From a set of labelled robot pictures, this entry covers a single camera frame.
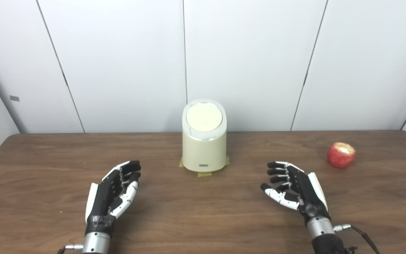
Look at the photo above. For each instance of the cream-colored bin body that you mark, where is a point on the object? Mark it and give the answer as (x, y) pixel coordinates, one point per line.
(203, 151)

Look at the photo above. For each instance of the round cream bin lid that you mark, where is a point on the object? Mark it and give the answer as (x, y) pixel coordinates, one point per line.
(204, 117)

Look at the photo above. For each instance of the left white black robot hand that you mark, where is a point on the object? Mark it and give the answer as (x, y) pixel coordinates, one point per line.
(100, 201)

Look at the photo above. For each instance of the small grey wall label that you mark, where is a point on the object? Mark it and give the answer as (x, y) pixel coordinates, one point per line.
(14, 98)

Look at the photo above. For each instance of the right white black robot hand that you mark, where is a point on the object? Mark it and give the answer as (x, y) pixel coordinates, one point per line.
(307, 192)

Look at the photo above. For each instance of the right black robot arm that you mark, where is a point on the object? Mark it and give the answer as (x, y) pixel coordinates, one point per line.
(324, 240)

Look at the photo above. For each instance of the yellow masking tape piece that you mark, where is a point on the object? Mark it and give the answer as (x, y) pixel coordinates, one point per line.
(181, 163)
(204, 174)

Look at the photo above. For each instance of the red apple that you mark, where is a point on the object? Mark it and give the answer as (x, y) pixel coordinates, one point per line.
(341, 156)

